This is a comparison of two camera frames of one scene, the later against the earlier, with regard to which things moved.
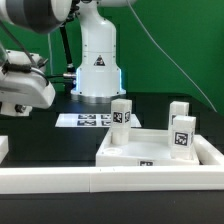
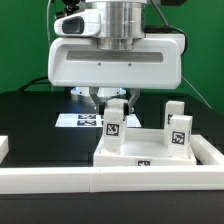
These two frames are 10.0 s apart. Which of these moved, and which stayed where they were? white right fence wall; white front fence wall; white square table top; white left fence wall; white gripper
Moved: white gripper; white square table top
Stayed: white right fence wall; white left fence wall; white front fence wall
